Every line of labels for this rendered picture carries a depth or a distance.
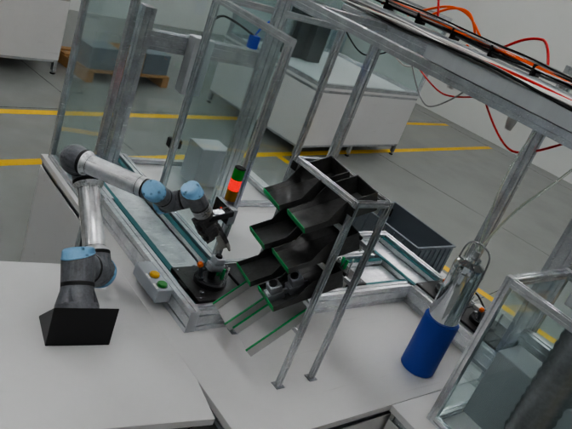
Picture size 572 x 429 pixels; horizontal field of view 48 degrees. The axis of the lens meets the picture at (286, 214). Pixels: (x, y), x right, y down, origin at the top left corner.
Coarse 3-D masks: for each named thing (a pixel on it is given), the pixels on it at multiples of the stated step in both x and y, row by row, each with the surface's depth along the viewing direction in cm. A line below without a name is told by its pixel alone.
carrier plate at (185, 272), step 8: (176, 272) 270; (184, 272) 272; (192, 272) 274; (184, 280) 266; (192, 280) 269; (232, 280) 280; (192, 288) 264; (200, 288) 266; (232, 288) 274; (192, 296) 260; (200, 296) 260; (208, 296) 262; (216, 296) 264
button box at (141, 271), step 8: (136, 264) 268; (144, 264) 269; (152, 264) 271; (136, 272) 268; (144, 272) 263; (144, 280) 263; (152, 280) 260; (160, 280) 262; (144, 288) 263; (152, 288) 258; (160, 288) 257; (168, 288) 259; (152, 296) 258; (160, 296) 257; (168, 296) 260
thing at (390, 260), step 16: (368, 240) 382; (384, 240) 385; (384, 256) 371; (400, 256) 376; (416, 256) 375; (384, 272) 352; (400, 272) 351; (416, 272) 366; (432, 272) 363; (416, 288) 338; (416, 304) 336; (464, 336) 315
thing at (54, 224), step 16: (48, 160) 346; (48, 176) 343; (160, 176) 377; (48, 192) 344; (64, 192) 330; (256, 192) 405; (32, 208) 361; (48, 208) 344; (64, 208) 327; (240, 208) 376; (256, 208) 384; (272, 208) 392; (32, 224) 361; (48, 224) 344; (64, 224) 327; (32, 240) 361; (48, 240) 344; (64, 240) 328; (32, 256) 361; (48, 256) 344
